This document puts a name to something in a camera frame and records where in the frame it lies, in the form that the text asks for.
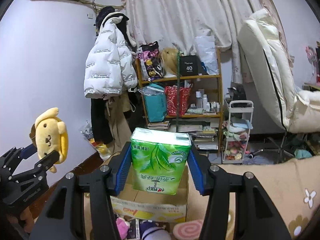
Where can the colourful printed bag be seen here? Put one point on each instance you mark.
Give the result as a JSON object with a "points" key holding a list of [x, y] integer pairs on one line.
{"points": [[148, 55]]}

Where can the white puffer jacket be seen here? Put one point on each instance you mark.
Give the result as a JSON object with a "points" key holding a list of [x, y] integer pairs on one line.
{"points": [[109, 67]]}

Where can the stack of books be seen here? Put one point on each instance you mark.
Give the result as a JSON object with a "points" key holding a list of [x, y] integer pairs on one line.
{"points": [[161, 126]]}

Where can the white plastic bag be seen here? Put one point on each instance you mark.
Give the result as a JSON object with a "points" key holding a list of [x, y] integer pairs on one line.
{"points": [[206, 51]]}

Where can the wooden shelf unit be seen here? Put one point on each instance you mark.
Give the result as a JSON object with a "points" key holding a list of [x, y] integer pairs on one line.
{"points": [[204, 117]]}

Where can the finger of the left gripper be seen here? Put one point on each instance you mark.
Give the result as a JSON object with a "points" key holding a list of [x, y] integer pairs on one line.
{"points": [[24, 152], [40, 168]]}

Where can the purple plush toy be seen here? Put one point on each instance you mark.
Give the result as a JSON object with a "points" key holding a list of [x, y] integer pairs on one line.
{"points": [[150, 230]]}

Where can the teal bag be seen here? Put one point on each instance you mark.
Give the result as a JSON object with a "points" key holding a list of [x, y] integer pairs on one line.
{"points": [[155, 102]]}

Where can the beige floral carpet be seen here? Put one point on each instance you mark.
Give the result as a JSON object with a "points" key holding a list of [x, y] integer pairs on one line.
{"points": [[293, 187]]}

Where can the black box number 40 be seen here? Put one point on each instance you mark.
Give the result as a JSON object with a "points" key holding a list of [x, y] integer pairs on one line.
{"points": [[189, 65]]}

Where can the floral curtain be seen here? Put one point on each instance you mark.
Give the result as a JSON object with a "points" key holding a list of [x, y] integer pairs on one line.
{"points": [[176, 23]]}

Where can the beige hanging trousers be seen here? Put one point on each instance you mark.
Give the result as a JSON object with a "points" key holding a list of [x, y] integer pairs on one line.
{"points": [[119, 127]]}

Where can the blonde wig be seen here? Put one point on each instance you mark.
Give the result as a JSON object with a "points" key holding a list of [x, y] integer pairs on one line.
{"points": [[169, 58]]}

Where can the green tissue pack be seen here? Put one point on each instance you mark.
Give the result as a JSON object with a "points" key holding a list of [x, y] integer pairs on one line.
{"points": [[158, 160]]}

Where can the white rolling cart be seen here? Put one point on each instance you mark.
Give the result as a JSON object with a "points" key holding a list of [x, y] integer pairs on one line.
{"points": [[236, 130]]}

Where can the pink bunny plush toy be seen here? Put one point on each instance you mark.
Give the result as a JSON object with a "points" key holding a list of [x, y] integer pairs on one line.
{"points": [[123, 227]]}

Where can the cream recliner chair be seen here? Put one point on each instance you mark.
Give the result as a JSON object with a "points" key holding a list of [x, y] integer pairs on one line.
{"points": [[295, 111]]}

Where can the red patterned bag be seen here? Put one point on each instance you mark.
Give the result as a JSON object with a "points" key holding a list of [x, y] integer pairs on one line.
{"points": [[170, 92]]}

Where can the green pole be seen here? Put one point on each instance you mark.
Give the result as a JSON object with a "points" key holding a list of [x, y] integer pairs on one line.
{"points": [[178, 92]]}

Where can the pink swirl cushion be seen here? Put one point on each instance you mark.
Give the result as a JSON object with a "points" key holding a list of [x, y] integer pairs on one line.
{"points": [[188, 230]]}

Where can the plastic bag of toys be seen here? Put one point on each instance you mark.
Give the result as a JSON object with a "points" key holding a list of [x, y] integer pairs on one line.
{"points": [[100, 147]]}

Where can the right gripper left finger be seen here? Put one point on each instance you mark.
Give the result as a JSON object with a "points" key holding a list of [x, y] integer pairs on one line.
{"points": [[63, 215]]}

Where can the cardboard box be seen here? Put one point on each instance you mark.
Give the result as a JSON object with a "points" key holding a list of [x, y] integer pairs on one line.
{"points": [[153, 206]]}

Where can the yellow dog plush toy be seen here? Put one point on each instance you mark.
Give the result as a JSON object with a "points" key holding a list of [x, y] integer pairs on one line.
{"points": [[49, 133]]}

